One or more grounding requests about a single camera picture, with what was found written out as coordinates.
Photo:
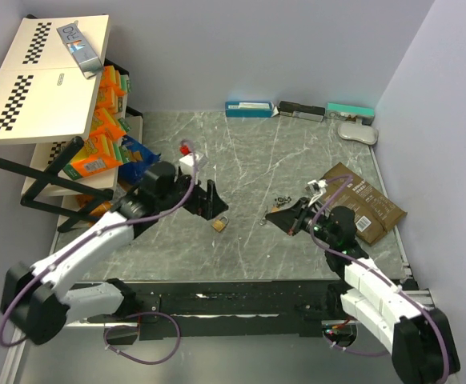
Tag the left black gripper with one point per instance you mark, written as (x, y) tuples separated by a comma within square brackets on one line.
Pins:
[(206, 205)]

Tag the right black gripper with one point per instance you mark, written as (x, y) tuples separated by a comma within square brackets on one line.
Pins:
[(291, 219)]

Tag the short shackle brass padlock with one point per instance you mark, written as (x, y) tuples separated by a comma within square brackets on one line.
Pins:
[(220, 224)]

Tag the key bunch with panda charm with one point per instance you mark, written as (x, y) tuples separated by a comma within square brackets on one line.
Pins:
[(281, 201)]

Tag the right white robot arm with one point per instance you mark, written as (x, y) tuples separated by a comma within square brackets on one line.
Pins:
[(419, 339)]

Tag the brown foil package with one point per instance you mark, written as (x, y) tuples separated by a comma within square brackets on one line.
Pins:
[(375, 214)]

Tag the blue doritos chip bag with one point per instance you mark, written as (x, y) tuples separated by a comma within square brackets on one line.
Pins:
[(139, 159)]

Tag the blue flat box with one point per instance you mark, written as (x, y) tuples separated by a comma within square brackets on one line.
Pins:
[(246, 109)]

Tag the black flat box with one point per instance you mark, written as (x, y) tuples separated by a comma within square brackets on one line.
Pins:
[(296, 110)]

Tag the orange snack bag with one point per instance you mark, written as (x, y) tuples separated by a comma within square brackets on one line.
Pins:
[(86, 202)]

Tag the grey white pouch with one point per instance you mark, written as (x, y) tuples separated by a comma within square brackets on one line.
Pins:
[(358, 132)]

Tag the teal flat box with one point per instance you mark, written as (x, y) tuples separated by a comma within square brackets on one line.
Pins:
[(350, 113)]

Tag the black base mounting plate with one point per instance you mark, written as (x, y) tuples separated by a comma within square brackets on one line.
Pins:
[(237, 308)]

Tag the orange green snack box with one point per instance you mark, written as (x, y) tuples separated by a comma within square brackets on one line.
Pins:
[(98, 154)]

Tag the stacked orange snack boxes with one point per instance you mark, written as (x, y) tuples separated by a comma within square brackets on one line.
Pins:
[(109, 117)]

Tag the checkerboard calibration board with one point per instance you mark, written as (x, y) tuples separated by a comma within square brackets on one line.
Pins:
[(44, 96)]

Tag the silver blue carton box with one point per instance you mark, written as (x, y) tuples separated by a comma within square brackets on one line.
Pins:
[(80, 50)]

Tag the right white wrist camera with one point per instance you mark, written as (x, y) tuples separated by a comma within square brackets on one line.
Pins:
[(317, 188)]

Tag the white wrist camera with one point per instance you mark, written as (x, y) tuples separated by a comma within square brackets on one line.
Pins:
[(190, 160), (317, 188)]

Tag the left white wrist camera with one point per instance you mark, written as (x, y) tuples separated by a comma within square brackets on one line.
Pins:
[(190, 160)]

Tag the black frame white shelf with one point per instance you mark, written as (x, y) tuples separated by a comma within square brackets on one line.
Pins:
[(49, 189)]

